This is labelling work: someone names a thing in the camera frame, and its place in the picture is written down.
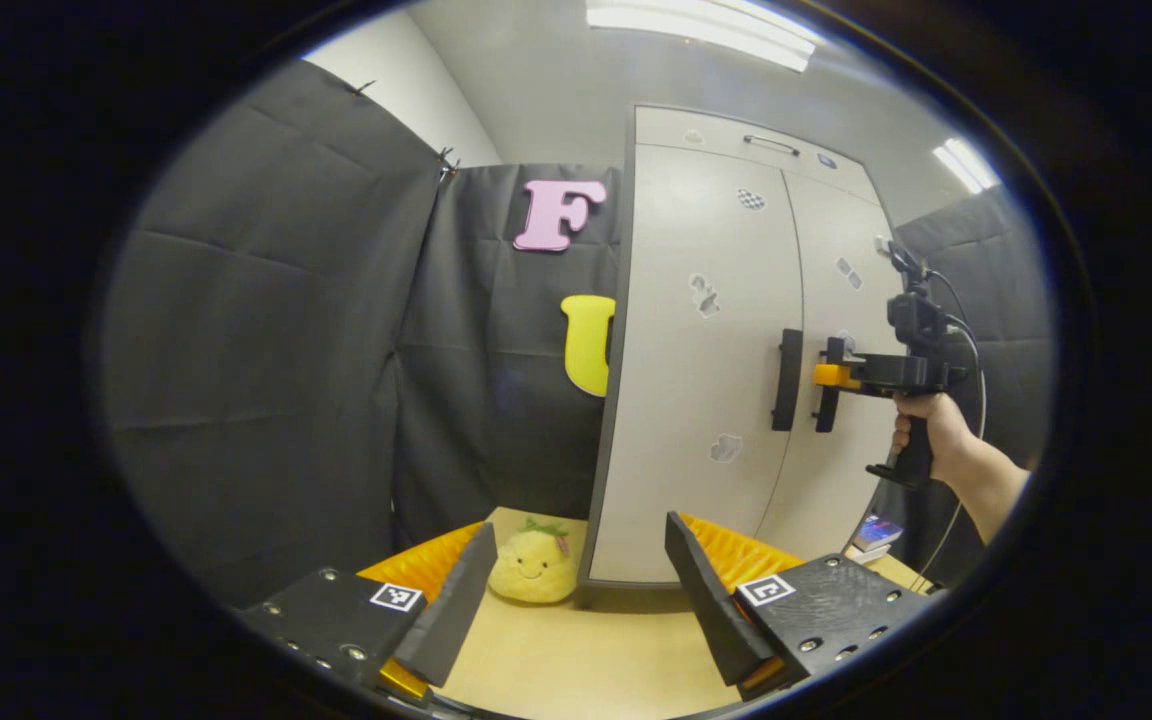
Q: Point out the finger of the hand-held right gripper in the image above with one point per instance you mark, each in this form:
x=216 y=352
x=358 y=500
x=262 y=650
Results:
x=836 y=376

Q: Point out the yellow plush toy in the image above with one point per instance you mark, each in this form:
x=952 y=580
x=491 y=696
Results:
x=534 y=565

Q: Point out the long ceiling light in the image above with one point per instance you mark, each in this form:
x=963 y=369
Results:
x=706 y=25

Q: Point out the grey double-door shoe cabinet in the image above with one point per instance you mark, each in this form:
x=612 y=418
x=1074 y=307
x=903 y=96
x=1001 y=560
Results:
x=626 y=591

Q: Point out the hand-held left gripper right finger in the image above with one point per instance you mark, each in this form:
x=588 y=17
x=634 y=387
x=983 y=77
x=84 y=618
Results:
x=711 y=610

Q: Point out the grey shoe cabinet door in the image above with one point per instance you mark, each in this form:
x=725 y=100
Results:
x=696 y=380
x=826 y=490

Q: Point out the grey cabinet drawer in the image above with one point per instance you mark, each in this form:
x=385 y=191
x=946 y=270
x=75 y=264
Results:
x=716 y=135

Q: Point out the blue cover book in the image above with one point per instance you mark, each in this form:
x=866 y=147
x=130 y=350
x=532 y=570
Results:
x=878 y=530

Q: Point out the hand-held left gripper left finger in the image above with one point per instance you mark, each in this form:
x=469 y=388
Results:
x=456 y=610

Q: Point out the black backdrop cloth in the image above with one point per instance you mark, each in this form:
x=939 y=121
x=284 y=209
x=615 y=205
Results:
x=1006 y=300
x=266 y=350

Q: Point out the small ceiling light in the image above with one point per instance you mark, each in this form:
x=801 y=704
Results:
x=966 y=165

